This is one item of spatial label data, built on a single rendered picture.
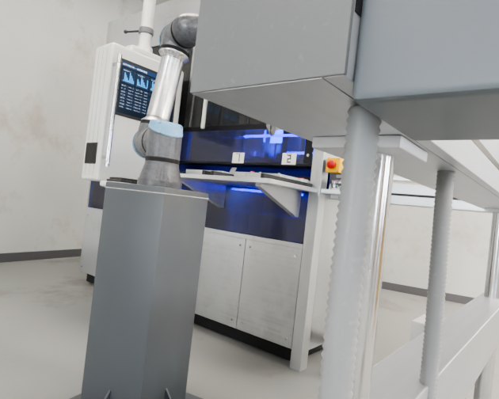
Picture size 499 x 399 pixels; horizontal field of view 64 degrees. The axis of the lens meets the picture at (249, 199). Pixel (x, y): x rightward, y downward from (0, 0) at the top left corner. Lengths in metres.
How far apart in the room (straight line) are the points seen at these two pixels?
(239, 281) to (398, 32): 2.03
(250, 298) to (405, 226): 2.86
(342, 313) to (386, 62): 0.16
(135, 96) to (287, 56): 2.16
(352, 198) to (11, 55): 4.09
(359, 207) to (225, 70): 0.13
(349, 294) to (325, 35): 0.16
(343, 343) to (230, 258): 1.98
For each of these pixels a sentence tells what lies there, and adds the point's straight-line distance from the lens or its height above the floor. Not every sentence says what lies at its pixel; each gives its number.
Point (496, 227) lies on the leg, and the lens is 1.54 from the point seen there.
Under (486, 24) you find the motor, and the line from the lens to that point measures 0.23.
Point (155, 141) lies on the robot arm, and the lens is 1.37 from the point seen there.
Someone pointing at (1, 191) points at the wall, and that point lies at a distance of 4.16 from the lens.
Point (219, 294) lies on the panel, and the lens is 2.31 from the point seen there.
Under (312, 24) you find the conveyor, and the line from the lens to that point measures 0.26.
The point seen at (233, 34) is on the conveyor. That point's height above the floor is 0.88.
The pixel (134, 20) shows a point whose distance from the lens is 3.38.
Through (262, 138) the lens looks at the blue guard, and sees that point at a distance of 2.17.
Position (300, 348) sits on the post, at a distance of 2.05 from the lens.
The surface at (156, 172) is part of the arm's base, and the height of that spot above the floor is 0.83.
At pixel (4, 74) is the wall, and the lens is 4.21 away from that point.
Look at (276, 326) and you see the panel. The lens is 2.10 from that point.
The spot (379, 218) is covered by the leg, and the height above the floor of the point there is 0.77.
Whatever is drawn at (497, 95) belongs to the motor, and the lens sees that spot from 0.23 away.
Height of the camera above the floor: 0.76
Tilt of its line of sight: 1 degrees up
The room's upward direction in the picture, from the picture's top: 6 degrees clockwise
